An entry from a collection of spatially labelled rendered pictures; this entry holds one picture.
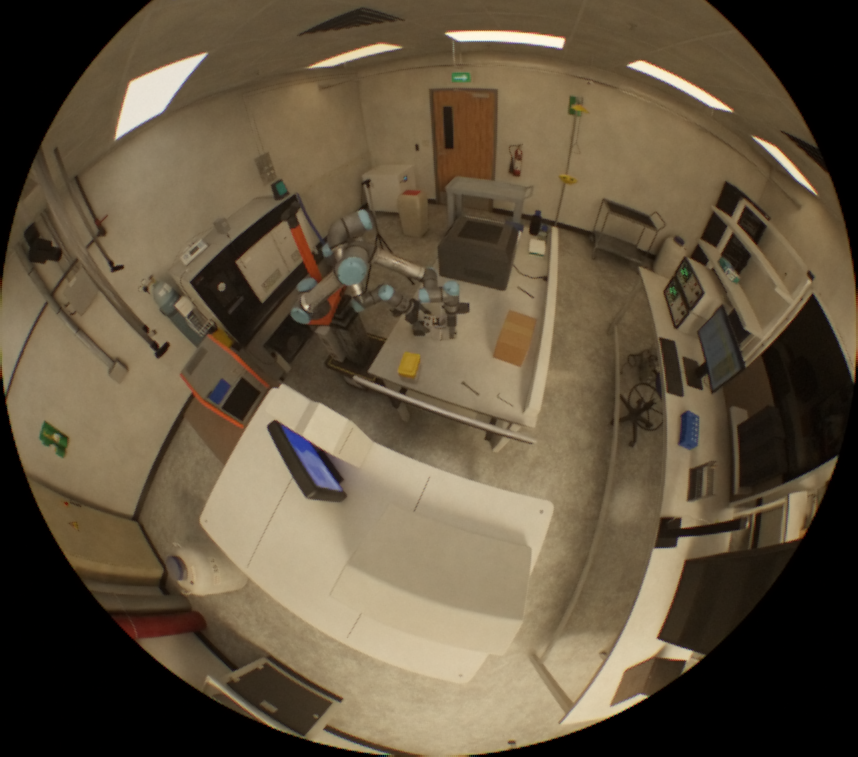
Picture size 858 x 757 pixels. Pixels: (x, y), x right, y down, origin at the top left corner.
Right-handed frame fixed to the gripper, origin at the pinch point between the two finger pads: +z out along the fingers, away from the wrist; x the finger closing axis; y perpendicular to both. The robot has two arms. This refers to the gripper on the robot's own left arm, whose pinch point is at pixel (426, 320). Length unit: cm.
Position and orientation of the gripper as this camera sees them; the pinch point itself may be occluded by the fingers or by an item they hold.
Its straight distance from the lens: 141.2
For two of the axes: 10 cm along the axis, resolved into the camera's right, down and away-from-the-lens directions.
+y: 7.2, -4.0, -5.7
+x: 0.5, -7.8, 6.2
